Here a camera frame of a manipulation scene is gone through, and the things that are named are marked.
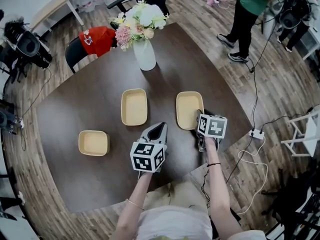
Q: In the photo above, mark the pastel flower bouquet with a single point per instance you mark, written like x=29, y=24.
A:
x=146, y=16

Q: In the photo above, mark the white desk with wooden top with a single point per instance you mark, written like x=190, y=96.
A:
x=53, y=6

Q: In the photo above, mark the black wrist band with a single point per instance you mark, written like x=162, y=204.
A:
x=213, y=164

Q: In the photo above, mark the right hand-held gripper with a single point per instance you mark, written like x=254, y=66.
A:
x=212, y=126

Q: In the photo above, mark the person's white shirt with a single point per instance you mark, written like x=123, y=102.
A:
x=175, y=224

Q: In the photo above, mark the black battery box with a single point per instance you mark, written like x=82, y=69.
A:
x=236, y=217

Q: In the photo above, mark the white power strip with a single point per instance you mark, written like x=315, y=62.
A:
x=256, y=134

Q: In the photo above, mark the white metal rack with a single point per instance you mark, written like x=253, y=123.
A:
x=311, y=136

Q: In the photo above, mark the white ceramic vase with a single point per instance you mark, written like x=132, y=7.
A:
x=145, y=56

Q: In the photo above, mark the person's beige trousers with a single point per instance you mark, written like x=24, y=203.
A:
x=180, y=194

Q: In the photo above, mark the person's right forearm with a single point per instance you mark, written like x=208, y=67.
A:
x=217, y=189

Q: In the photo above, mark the person's left forearm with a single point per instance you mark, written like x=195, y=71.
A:
x=132, y=204

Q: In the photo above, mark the beige tray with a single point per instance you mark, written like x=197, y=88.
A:
x=93, y=142
x=134, y=106
x=187, y=109

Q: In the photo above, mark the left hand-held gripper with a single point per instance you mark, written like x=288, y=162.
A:
x=146, y=156

